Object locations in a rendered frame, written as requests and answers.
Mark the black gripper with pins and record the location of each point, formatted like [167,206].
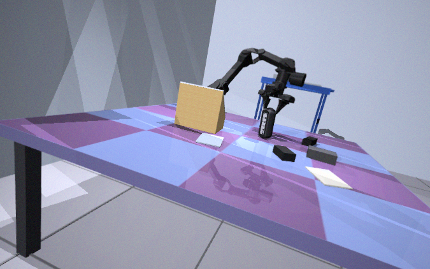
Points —
[284,99]

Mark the white flat plate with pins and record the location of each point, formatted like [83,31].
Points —
[327,178]

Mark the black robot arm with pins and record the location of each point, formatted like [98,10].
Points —
[285,68]

